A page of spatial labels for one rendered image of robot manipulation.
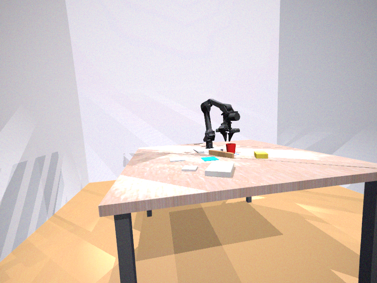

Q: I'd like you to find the yellow rectangular block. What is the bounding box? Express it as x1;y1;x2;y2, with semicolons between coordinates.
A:
254;151;268;158

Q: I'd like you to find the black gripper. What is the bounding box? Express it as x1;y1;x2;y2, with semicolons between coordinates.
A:
215;121;240;142

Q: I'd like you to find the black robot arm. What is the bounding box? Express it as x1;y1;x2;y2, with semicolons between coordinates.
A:
201;99;240;149

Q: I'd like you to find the tan wooden curved bar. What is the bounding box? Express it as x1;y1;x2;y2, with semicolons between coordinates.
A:
209;150;234;158

